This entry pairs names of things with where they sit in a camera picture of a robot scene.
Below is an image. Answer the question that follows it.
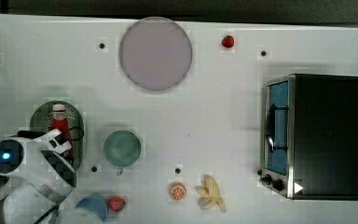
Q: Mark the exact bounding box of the black toaster oven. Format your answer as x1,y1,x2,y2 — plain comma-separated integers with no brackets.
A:
257,74,358,201

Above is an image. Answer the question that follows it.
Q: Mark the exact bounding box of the strawberry toy near plate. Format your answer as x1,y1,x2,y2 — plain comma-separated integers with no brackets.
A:
221,35,235,49

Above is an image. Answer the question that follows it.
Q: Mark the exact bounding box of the strawberry toy near cup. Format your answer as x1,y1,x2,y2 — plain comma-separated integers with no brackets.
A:
108,196,126,213

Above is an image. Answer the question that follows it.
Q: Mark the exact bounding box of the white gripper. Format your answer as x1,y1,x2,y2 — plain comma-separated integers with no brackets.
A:
35,129,72,154

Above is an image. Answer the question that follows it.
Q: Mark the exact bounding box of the blue cup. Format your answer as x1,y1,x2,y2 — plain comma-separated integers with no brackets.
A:
76,194,108,221

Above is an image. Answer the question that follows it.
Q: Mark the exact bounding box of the lilac round plate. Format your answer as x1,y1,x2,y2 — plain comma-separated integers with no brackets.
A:
119,17,193,91

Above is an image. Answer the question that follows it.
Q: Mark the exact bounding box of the red ketchup bottle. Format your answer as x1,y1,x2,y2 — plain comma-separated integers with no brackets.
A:
50,104,75,158

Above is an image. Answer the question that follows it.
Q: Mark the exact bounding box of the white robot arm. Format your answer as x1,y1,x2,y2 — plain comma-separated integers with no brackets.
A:
0,129,77,224

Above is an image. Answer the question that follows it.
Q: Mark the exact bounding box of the peeled banana toy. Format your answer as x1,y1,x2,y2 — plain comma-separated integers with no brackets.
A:
196,175,227,213

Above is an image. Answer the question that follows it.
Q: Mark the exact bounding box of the green mug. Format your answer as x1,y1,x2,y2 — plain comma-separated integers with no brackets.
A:
103,130,142,175

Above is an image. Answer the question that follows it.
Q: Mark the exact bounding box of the orange slice toy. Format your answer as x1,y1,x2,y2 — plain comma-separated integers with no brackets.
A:
170,182,186,201

